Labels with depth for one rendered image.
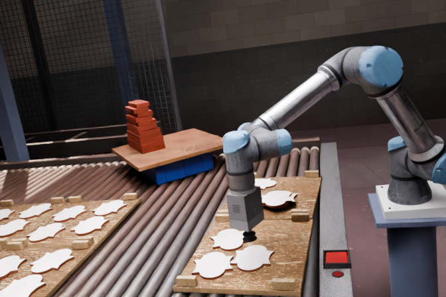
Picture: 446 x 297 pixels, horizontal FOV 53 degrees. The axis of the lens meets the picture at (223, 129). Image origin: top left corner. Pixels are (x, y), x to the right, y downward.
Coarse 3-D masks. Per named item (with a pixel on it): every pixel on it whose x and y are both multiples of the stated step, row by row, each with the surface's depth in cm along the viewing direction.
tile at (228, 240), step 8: (224, 232) 149; (232, 232) 148; (240, 232) 147; (216, 240) 144; (224, 240) 143; (232, 240) 142; (240, 240) 142; (216, 248) 140; (224, 248) 138; (232, 248) 137
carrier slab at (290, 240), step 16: (224, 224) 157; (272, 224) 151; (288, 224) 150; (304, 224) 148; (208, 240) 147; (256, 240) 142; (272, 240) 141; (288, 240) 139; (304, 240) 138; (192, 256) 138; (272, 256) 131; (288, 256) 130; (304, 256) 129; (240, 272) 125; (256, 272) 124; (272, 272) 123; (288, 272) 122; (304, 272) 122; (176, 288) 123; (192, 288) 121; (208, 288) 120; (224, 288) 119; (240, 288) 118; (256, 288) 116; (272, 288) 116
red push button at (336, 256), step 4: (336, 252) 130; (340, 252) 129; (344, 252) 129; (328, 256) 128; (332, 256) 128; (336, 256) 128; (340, 256) 127; (344, 256) 127; (328, 260) 126; (332, 260) 126; (336, 260) 126; (340, 260) 125; (344, 260) 125
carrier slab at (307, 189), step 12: (276, 180) 191; (288, 180) 189; (300, 180) 187; (312, 180) 185; (264, 192) 180; (300, 192) 175; (312, 192) 173; (300, 204) 164; (312, 204) 162; (264, 216) 158; (276, 216) 157; (288, 216) 156; (312, 216) 153
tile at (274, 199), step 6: (270, 192) 170; (276, 192) 169; (282, 192) 168; (264, 198) 165; (270, 198) 164; (276, 198) 164; (282, 198) 163; (288, 198) 162; (264, 204) 162; (270, 204) 159; (276, 204) 159; (282, 204) 158
